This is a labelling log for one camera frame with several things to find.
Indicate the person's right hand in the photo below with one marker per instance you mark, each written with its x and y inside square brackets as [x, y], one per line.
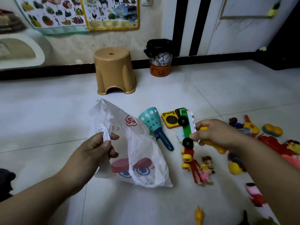
[219, 134]

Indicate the person's left hand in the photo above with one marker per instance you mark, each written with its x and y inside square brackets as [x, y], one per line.
[90, 152]

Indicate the person's right thumb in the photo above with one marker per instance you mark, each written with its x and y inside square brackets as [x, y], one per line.
[196, 136]

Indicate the person's left thumb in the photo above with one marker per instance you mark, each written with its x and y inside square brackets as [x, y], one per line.
[106, 136]

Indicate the green toy truck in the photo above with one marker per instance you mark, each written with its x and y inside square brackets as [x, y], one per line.
[186, 125]

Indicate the white printed plastic bag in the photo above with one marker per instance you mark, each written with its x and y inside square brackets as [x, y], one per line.
[138, 147]

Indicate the person's right forearm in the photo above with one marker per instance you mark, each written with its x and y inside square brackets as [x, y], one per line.
[271, 175]

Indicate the person's left forearm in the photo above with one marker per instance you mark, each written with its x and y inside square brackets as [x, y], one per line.
[39, 196]

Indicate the light blue card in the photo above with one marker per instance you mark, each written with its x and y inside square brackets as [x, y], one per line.
[180, 135]

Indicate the red toy with yellow wheels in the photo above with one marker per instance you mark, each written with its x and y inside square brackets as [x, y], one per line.
[188, 158]

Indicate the small brown-haired doll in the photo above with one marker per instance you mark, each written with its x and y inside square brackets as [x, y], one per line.
[208, 161]

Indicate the yellow toy radio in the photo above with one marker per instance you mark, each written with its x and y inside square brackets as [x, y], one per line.
[170, 119]

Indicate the pink doll with yellow hat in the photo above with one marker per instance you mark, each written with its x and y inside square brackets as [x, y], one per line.
[206, 174]

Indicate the small blue toy figure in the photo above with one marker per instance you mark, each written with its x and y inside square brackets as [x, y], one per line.
[235, 123]

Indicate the teal toy ball catcher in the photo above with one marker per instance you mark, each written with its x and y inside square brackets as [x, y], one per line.
[152, 121]

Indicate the yellow round toy figure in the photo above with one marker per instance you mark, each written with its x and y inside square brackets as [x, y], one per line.
[234, 167]

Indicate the silver toy piece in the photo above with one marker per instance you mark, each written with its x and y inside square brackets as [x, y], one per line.
[245, 131]

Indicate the yellow toy guitar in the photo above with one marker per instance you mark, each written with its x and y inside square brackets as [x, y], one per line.
[251, 127]

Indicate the tan plastic stool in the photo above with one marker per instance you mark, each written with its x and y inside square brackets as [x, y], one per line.
[113, 67]

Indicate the yellow and blue peanut toy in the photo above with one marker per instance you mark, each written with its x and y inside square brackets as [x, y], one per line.
[272, 130]

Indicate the red toy car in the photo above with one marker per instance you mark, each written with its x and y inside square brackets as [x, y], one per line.
[273, 145]

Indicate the orange patterned waste bin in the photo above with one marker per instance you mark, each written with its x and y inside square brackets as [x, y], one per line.
[160, 66]

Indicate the yellow toy giraffe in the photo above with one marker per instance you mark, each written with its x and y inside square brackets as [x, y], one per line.
[199, 216]

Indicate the pink and red doll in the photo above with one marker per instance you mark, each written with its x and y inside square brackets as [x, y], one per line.
[255, 195]

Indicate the black toy animal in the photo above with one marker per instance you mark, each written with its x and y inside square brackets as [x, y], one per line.
[244, 220]

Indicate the black bin liner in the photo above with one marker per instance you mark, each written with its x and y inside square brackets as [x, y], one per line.
[158, 46]

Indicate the pink plastic toy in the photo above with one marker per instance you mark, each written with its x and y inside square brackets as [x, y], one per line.
[291, 160]

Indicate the white door with black stripes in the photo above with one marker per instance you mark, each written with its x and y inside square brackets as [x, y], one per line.
[234, 32]

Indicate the white curved furniture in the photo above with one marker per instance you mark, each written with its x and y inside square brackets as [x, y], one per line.
[16, 51]

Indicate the yellow and black marker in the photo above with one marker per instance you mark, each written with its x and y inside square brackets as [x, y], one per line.
[274, 9]

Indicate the pile of coloured cloths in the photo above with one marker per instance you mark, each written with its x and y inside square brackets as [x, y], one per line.
[10, 21]

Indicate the animal wall poster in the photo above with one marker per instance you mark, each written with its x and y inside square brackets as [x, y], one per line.
[112, 11]

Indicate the fruit wall poster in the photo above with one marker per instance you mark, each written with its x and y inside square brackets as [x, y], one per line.
[51, 14]

